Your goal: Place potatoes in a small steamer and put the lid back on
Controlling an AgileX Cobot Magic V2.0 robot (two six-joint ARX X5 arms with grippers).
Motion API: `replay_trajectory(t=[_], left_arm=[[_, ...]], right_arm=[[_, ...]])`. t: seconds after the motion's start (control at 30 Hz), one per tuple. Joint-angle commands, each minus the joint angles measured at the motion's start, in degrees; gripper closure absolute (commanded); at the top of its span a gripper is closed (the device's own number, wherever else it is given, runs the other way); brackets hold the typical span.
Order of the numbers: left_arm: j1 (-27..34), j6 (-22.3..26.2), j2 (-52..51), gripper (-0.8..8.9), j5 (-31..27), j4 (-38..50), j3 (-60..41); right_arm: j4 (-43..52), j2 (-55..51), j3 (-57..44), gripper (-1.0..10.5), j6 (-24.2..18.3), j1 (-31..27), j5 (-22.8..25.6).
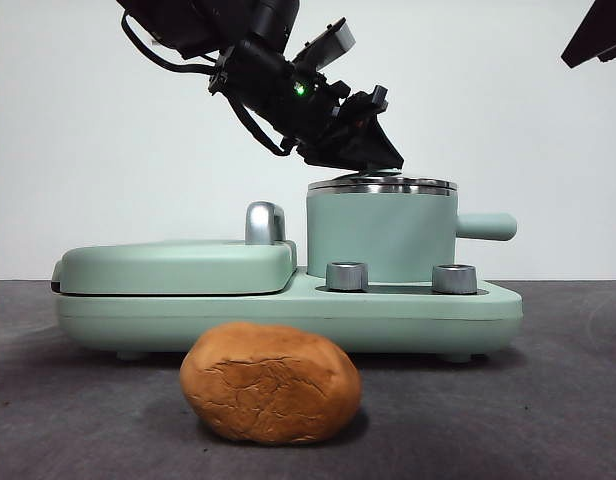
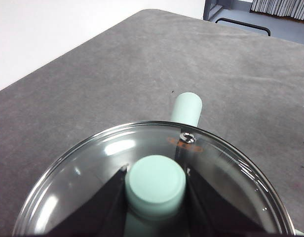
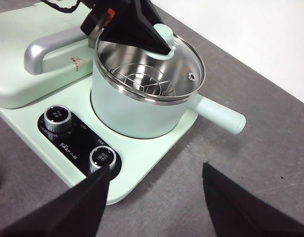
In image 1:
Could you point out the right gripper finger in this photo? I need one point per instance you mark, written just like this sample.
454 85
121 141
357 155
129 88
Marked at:
598 30

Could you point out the silver control knob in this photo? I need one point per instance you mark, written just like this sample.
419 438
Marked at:
347 277
454 279

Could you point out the glass lid with green knob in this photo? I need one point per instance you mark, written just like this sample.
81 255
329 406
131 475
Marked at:
388 184

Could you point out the green griddle cover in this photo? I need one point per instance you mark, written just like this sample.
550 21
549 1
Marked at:
178 267

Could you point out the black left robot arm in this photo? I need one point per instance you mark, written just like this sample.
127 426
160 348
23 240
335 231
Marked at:
265 67

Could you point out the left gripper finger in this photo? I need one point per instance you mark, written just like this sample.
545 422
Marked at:
328 160
373 150

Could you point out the brown potato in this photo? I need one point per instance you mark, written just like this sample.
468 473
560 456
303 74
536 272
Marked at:
268 385

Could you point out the green steamer pot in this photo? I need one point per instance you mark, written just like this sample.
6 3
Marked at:
383 230

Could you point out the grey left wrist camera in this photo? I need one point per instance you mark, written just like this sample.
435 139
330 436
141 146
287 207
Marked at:
338 37

